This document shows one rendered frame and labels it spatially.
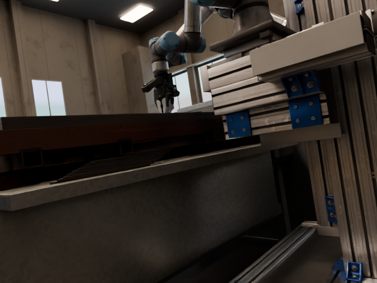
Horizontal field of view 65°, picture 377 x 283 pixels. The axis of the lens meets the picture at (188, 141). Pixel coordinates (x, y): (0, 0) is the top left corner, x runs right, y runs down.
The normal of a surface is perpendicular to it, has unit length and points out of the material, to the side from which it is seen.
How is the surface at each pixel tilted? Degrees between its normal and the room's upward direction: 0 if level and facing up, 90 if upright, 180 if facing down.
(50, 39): 90
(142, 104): 90
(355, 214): 90
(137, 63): 90
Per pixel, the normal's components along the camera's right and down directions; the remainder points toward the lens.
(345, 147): -0.65, 0.08
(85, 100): 0.75, -0.12
